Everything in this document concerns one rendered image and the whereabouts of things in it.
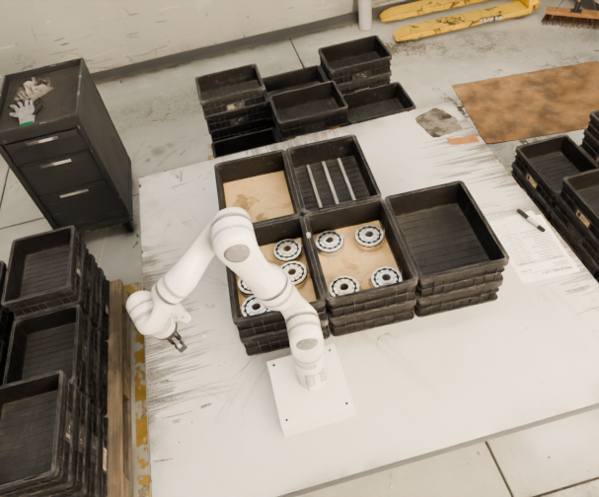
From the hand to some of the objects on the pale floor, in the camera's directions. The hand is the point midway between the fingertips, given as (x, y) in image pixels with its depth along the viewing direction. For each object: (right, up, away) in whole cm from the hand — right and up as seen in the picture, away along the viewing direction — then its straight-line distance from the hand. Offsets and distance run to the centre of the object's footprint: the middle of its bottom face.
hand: (172, 332), depth 153 cm
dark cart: (-90, +49, +190) cm, 216 cm away
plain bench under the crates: (+64, -23, +102) cm, 122 cm away
